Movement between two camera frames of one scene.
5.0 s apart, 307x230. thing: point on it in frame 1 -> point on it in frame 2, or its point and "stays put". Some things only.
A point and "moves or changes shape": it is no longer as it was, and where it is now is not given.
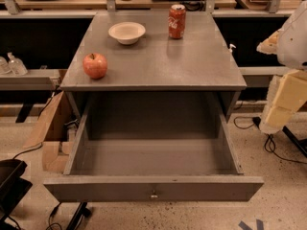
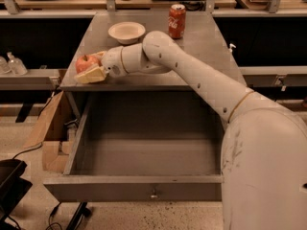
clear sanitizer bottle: [15, 65] stays put
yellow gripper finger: [269, 46] -> [112, 61]
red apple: [95, 65] moves or changes shape
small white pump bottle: [230, 47] stays put
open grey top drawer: [153, 147] stays put
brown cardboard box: [56, 132] stays put
